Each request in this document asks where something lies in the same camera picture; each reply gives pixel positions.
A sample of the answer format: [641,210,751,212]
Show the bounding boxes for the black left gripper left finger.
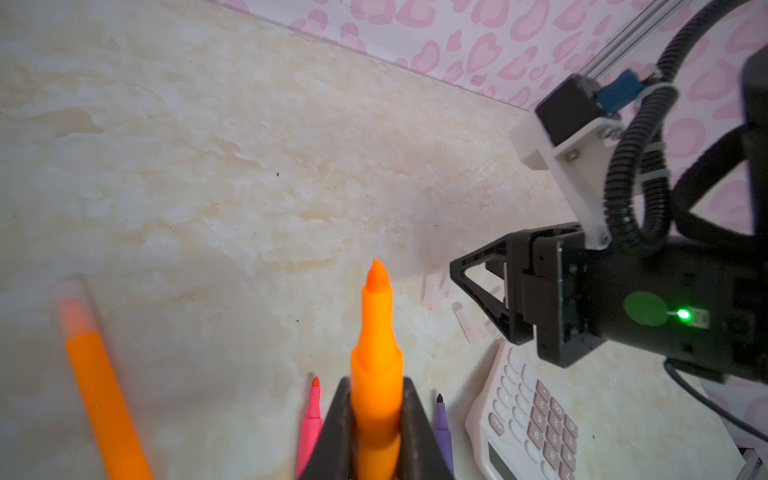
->
[299,377,354,479]

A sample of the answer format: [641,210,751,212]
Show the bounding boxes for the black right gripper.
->
[449,225,767,383]

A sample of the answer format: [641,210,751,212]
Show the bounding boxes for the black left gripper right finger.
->
[397,377,453,480]

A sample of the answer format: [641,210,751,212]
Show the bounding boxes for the orange highlighter pen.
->
[52,274,153,479]
[350,259,404,479]

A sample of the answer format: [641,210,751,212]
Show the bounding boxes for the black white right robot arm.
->
[449,50,767,383]

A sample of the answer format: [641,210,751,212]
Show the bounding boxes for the clear pen cap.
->
[452,302,482,344]

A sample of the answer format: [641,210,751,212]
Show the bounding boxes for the white pink calculator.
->
[464,340,589,479]

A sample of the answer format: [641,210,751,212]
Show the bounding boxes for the black right camera cable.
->
[602,0,751,256]

